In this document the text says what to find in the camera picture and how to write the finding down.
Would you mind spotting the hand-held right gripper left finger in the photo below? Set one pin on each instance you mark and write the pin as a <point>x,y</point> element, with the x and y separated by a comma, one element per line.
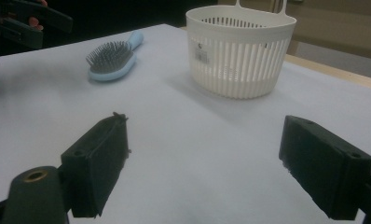
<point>93,168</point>

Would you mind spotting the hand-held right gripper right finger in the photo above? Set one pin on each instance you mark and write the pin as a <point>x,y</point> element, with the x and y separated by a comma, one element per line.
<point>323,168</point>

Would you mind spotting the light blue hairbrush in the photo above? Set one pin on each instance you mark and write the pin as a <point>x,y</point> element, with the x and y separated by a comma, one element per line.
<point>109,60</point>

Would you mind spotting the white plastic slotted basket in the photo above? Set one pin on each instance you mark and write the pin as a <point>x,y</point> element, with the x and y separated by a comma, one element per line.
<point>236,34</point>

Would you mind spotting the black curtain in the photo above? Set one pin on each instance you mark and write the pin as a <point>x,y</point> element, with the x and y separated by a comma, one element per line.
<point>127,12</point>

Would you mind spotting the wooden table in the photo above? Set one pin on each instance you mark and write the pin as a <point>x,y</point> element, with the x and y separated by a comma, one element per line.
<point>336,72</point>

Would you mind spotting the white table cover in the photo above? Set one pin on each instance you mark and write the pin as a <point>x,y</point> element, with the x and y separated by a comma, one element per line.
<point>186,140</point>

